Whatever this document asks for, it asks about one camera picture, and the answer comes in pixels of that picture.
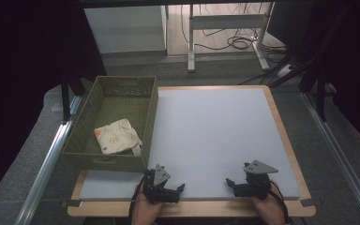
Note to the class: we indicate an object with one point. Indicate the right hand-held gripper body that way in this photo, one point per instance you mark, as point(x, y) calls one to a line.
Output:
point(258, 181)

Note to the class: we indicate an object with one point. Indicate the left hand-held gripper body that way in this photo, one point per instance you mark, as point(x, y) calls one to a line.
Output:
point(157, 184)

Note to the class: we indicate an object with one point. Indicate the cream cloth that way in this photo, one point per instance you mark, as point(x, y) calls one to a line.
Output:
point(117, 137)

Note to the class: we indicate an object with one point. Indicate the green woven basket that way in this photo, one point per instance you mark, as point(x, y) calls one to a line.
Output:
point(118, 103)

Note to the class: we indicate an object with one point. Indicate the person's left hand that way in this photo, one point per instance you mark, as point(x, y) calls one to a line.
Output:
point(145, 212)

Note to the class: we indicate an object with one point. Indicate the person's right hand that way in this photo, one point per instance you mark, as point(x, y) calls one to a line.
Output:
point(270, 211)

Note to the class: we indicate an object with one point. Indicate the white foam mat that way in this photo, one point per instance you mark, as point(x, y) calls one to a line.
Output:
point(218, 131)

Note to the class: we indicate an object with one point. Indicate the grey tape strip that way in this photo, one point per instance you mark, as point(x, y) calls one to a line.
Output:
point(307, 202)
point(72, 203)

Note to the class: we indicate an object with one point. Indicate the white power strip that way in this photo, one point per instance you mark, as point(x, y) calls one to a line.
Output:
point(284, 71)

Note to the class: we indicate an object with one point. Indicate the black tripod stand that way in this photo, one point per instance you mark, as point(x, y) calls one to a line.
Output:
point(293, 62)

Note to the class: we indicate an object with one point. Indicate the black metal stand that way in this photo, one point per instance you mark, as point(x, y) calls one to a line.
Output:
point(65, 97)

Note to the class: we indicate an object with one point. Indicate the white cabinet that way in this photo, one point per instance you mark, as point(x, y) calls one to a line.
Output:
point(125, 29)

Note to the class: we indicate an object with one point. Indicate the silver metal rail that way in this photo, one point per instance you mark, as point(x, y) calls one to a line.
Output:
point(340, 156)
point(47, 165)

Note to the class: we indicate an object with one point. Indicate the white metal desk frame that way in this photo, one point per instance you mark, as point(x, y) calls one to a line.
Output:
point(228, 22)

